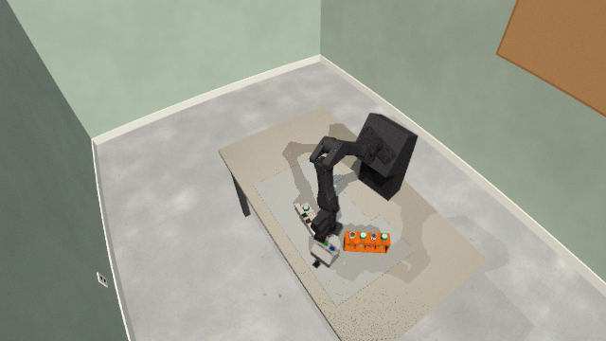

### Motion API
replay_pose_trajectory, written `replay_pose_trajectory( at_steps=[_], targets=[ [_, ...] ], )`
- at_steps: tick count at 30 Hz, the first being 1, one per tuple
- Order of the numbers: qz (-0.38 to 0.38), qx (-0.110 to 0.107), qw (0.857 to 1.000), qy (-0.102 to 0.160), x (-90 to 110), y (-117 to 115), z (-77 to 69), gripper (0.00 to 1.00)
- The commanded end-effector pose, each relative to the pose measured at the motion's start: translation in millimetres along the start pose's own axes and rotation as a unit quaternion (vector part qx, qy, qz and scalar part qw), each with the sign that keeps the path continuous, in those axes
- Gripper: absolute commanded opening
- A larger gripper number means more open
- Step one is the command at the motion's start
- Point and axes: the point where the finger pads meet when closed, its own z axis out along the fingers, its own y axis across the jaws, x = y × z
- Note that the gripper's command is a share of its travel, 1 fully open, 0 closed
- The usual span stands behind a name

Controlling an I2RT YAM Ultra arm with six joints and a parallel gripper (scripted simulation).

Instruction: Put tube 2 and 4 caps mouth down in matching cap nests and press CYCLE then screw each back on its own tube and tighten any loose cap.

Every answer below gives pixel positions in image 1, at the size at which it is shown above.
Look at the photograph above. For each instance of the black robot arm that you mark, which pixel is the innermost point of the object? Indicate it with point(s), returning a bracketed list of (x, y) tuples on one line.
[(327, 199)]

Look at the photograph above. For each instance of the orange tube holder block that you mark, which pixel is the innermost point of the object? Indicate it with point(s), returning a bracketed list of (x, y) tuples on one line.
[(366, 243)]

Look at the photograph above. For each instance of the white tray with four round nests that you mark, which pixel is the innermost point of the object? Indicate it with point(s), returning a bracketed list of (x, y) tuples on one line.
[(306, 216)]

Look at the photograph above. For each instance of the grey control panel with blue and green buttons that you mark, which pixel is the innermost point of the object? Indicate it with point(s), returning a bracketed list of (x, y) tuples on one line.
[(325, 253)]

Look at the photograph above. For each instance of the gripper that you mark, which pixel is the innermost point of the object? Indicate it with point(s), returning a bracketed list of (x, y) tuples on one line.
[(338, 227)]

